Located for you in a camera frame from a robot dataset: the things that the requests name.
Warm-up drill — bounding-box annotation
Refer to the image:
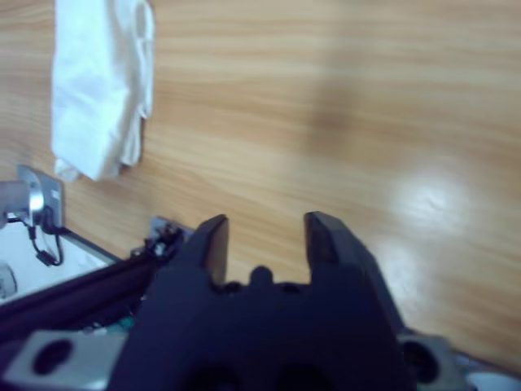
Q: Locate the small white round object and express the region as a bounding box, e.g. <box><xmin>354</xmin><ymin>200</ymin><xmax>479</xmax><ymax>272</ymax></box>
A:
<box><xmin>0</xmin><ymin>263</ymin><xmax>18</xmax><ymax>299</ymax></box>

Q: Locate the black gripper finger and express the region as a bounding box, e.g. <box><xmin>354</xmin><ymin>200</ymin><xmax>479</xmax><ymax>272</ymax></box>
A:
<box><xmin>178</xmin><ymin>214</ymin><xmax>230</xmax><ymax>285</ymax></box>
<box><xmin>304</xmin><ymin>211</ymin><xmax>378</xmax><ymax>282</ymax></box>

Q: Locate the dark camera post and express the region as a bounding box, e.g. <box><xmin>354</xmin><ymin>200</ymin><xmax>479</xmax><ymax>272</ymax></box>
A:
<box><xmin>0</xmin><ymin>250</ymin><xmax>180</xmax><ymax>329</ymax></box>

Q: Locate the silver black clamp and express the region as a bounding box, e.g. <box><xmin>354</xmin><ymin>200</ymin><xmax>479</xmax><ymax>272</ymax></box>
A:
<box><xmin>142</xmin><ymin>226</ymin><xmax>184</xmax><ymax>258</ymax></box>

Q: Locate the black base cable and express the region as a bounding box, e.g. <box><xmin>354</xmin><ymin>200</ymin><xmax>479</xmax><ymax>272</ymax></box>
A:
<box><xmin>6</xmin><ymin>213</ymin><xmax>74</xmax><ymax>268</ymax></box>

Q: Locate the white polo shirt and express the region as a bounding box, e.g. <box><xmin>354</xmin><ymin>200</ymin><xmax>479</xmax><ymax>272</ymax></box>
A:
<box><xmin>51</xmin><ymin>0</ymin><xmax>156</xmax><ymax>182</ymax></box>

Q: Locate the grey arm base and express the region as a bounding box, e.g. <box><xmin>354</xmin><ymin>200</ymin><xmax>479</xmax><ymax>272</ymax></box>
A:
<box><xmin>16</xmin><ymin>165</ymin><xmax>66</xmax><ymax>230</ymax></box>

